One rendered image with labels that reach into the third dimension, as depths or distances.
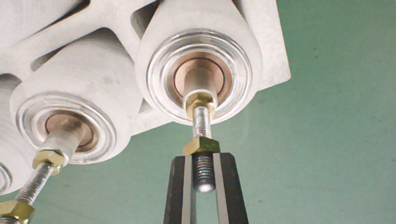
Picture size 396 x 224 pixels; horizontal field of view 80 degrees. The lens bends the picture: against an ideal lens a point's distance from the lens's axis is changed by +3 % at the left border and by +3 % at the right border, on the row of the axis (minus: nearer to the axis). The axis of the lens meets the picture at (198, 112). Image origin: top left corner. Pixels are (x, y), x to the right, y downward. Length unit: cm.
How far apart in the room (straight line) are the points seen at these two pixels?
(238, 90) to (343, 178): 64
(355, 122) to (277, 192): 29
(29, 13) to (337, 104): 53
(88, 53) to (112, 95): 5
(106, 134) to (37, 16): 10
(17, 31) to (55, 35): 7
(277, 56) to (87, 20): 18
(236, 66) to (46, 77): 14
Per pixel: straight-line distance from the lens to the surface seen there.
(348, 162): 73
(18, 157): 28
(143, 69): 17
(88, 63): 22
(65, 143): 20
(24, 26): 20
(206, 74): 16
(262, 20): 23
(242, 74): 17
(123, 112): 20
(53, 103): 20
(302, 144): 62
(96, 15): 24
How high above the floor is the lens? 40
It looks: 53 degrees down
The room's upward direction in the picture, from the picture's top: 178 degrees clockwise
